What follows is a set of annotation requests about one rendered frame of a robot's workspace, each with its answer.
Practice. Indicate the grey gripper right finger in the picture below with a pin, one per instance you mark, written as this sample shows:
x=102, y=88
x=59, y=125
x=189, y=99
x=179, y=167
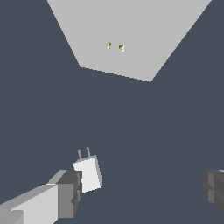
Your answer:
x=214, y=186

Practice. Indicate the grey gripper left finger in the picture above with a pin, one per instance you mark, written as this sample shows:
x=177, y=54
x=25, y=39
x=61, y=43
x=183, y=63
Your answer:
x=43, y=198

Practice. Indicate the white two-prong charger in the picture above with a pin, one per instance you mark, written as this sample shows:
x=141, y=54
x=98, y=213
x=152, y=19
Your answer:
x=89, y=173

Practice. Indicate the grey wall socket block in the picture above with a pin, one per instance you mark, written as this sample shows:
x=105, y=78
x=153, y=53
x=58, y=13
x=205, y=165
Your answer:
x=128, y=35

